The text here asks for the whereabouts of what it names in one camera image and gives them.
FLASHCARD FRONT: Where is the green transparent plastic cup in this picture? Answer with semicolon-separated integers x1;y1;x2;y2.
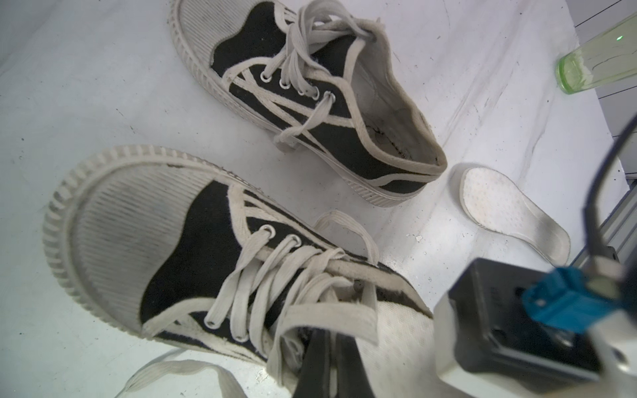
556;14;636;95

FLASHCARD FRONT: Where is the aluminium rail frame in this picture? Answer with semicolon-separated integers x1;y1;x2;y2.
601;184;636;274

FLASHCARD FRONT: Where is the white insole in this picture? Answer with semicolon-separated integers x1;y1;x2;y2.
357;302;466;398
460;167;571;266

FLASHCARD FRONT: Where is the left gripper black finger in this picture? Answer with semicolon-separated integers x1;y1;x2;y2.
293;329;374;397

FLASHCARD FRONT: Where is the black white sneaker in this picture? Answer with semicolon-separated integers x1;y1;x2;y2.
42;145;433;394
169;1;447;207

